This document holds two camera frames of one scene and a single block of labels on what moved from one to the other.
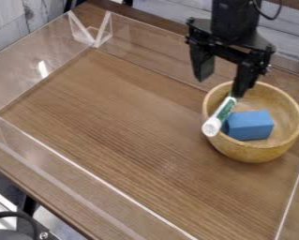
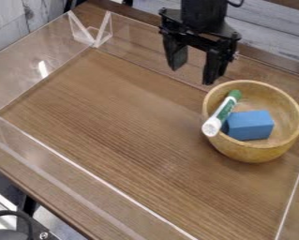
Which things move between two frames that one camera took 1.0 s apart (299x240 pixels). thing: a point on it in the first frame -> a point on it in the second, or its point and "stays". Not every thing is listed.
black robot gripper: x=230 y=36 -> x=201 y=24
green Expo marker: x=212 y=125 stays
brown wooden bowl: x=262 y=97 stays
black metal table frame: x=25 y=204 stays
